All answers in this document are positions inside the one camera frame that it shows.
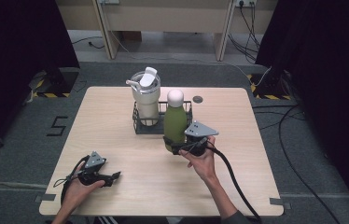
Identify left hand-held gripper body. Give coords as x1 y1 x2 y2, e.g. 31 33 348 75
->
77 151 108 187

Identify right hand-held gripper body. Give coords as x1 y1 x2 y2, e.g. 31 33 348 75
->
178 120 219 157

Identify green bottle with white cap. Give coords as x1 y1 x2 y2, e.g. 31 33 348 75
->
162 89 188 153

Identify black wire rack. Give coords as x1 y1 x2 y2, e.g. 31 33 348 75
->
132 100 194 135

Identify white tumbler with straw lid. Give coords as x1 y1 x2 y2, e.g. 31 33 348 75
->
125 66 161 127

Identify person's right hand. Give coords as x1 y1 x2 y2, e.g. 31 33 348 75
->
178 135 217 183

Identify person's left hand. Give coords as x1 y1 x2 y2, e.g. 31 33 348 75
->
60 161 105 214

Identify person's striped dark pants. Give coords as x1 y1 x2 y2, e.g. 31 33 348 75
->
91 216 119 224

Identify grey tape patch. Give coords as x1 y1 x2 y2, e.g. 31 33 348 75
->
269 197 292 210
34 193 57 203

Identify black stand base hazard tape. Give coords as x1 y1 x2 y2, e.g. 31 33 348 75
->
246 71 292 102
27 67 80 99

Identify black curtain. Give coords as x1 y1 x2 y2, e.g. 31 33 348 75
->
255 0 349 224
0 0 80 158

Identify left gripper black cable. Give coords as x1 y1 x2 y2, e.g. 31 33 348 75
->
53 154 91 207

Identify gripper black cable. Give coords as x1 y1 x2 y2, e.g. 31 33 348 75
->
206 145 262 224
53 154 91 207

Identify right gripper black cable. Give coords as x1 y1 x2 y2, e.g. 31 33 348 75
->
206 145 262 224

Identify black floor cables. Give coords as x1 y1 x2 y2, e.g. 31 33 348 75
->
251 104 342 224

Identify bundle of black hanging cables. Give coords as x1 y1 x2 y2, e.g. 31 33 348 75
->
227 2 262 65

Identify short black floor cable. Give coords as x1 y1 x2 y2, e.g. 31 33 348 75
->
71 35 105 50

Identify white wall outlet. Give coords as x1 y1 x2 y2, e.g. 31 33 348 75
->
234 0 258 8

